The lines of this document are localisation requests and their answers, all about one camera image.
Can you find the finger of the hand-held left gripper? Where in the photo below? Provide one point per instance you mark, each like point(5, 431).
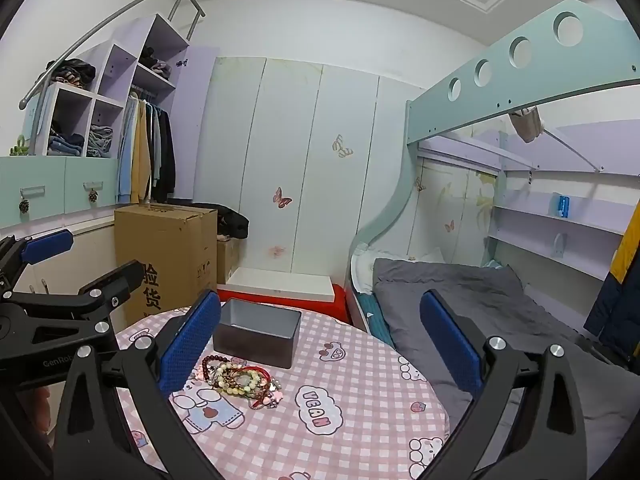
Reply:
point(117, 280)
point(47, 246)

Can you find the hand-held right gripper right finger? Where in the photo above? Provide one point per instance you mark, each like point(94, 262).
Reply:
point(450, 347)

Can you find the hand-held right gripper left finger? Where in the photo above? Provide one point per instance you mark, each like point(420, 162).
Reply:
point(190, 347)

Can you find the grey metal tin box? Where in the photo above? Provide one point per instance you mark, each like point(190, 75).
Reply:
point(257, 335)

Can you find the person's left forearm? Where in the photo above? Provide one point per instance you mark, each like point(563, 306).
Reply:
point(35, 410)

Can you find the pine cone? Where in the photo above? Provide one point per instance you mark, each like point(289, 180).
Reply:
point(92, 196)
point(24, 205)

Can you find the grey quilt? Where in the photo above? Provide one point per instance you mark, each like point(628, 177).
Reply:
point(475, 300)

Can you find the large cardboard box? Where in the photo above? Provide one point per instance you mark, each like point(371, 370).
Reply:
point(165, 245)

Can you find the teal drawer cabinet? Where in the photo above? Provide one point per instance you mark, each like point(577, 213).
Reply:
point(55, 180)

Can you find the teal knitted blanket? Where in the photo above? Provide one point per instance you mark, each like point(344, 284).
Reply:
point(375, 320)

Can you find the small cardboard box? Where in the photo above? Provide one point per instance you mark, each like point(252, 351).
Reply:
point(226, 260)

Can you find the folded blue jeans stack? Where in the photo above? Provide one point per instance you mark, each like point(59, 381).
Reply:
point(65, 144)

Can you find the green plastic object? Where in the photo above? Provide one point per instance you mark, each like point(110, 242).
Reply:
point(19, 146)

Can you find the white flat board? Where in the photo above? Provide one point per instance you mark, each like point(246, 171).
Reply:
point(280, 282)

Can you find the folded grey clothes stack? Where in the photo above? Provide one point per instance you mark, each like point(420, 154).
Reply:
point(100, 141)

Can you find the white ruffled pillow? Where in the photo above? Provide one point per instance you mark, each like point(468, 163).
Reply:
point(362, 265)

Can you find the red stool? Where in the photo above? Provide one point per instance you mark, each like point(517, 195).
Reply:
point(335, 305)

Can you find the black bag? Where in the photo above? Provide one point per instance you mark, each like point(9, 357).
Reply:
point(230, 222)

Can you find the row of hanging clothes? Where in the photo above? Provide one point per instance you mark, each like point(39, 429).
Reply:
point(145, 150)

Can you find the pink checked cartoon tablecloth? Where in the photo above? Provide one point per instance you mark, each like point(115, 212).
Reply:
point(325, 410)

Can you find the yellow and navy jacket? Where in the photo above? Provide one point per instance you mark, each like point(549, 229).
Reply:
point(615, 300)

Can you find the black and pink clothes heap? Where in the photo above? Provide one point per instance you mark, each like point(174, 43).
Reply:
point(72, 70)

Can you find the purple and white cubby shelf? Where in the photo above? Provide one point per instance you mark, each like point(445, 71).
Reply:
point(115, 75)

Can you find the dark folded clothes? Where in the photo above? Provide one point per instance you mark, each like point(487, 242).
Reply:
point(155, 62)

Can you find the white wardrobe with butterflies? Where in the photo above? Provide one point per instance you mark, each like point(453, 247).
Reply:
point(300, 160)

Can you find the grey metal handrail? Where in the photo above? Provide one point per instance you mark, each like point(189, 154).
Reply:
point(100, 25)

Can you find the thin metal rod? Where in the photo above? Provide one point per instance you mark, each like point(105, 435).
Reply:
point(575, 151)

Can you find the beige cloth item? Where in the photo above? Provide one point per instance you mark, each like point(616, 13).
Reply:
point(526, 124)

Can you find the purple wall shelves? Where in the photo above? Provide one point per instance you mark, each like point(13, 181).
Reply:
point(550, 225)

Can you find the teal bunk bed frame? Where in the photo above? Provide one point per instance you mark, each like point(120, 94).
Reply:
point(500, 80)

